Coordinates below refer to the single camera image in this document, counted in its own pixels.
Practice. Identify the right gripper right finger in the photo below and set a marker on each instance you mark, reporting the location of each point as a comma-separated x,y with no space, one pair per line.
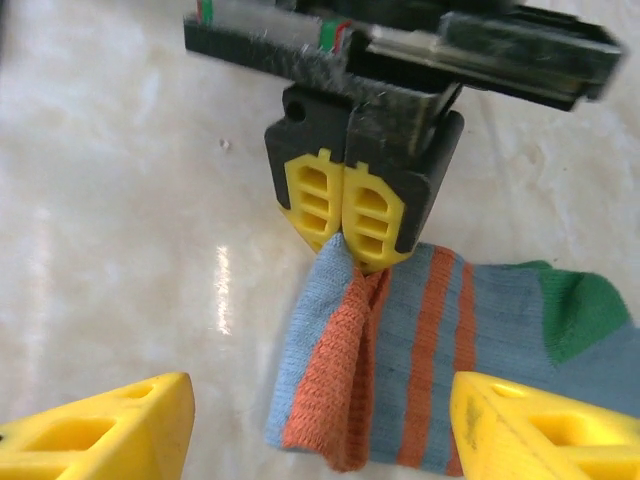
540,435

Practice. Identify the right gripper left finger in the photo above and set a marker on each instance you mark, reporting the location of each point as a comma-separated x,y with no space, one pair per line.
100,435

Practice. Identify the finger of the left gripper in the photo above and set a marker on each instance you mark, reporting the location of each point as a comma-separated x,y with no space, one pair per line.
390,200
310,165

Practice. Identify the blue orange striped sock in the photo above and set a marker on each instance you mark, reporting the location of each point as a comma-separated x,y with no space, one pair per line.
425,360

